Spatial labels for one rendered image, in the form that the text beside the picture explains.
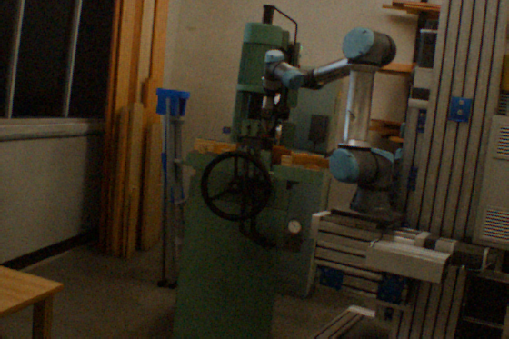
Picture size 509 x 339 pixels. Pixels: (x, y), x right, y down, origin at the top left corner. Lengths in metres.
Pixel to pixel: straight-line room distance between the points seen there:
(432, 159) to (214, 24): 3.34
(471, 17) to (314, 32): 2.93
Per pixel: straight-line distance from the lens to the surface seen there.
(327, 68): 2.37
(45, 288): 1.90
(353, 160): 2.05
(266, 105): 2.47
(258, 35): 2.69
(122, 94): 4.14
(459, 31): 2.35
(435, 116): 2.32
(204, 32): 5.34
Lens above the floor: 1.17
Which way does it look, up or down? 5 degrees down
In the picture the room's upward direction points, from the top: 8 degrees clockwise
